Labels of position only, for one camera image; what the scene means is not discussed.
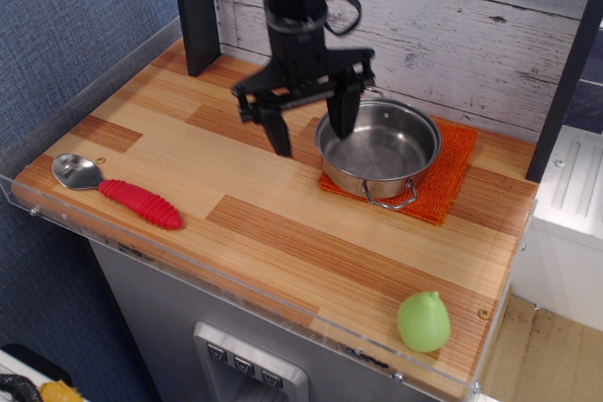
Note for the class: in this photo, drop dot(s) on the orange knitted cloth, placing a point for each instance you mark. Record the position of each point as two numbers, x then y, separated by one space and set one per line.
438 191

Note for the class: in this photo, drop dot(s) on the red handled metal spoon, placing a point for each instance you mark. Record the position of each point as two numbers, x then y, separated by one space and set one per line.
79 173

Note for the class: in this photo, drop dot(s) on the yellow object at corner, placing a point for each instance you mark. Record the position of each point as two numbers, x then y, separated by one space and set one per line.
59 391

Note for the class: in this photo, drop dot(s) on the silver dispenser button panel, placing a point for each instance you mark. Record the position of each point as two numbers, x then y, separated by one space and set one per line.
236 370

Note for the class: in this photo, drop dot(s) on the white ribbed side counter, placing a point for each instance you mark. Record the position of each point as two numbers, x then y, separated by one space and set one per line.
559 265

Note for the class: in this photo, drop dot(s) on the grey toy fridge cabinet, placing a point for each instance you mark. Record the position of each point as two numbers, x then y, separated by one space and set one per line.
161 311

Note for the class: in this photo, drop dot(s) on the silver metal pot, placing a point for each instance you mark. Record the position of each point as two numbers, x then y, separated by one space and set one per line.
386 156

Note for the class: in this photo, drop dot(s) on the dark grey right post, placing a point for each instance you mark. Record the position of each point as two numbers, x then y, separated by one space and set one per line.
574 65

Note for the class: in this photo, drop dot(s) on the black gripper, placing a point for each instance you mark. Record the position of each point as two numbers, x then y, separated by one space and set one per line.
301 70

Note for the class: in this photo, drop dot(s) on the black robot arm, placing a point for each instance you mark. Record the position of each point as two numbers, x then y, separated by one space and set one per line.
301 13

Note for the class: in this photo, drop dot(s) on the green plastic pear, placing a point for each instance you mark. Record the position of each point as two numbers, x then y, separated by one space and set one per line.
423 322

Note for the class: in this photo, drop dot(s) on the dark grey post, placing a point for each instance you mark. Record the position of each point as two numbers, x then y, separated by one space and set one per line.
574 65
200 34

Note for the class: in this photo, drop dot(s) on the dark grey left post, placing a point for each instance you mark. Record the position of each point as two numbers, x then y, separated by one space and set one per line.
200 34

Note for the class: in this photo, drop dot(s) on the clear acrylic table guard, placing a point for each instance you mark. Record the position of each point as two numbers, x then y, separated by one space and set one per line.
260 232

